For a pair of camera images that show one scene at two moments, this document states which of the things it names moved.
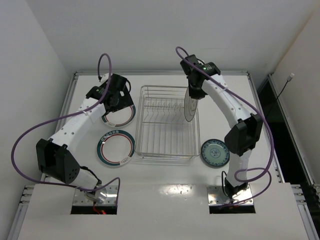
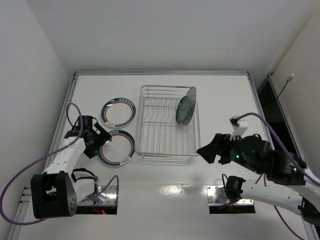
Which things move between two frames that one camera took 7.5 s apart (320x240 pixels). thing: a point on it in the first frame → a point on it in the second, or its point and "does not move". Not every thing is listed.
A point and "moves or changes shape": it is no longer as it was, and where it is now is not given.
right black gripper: [195, 90] → [222, 149]
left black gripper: [123, 100] → [99, 139]
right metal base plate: [216, 196] does not move
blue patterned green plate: [215, 152] moves or changes shape
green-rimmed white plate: [121, 118] does not move
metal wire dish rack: [162, 132] does not move
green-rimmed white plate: [115, 148] does not move
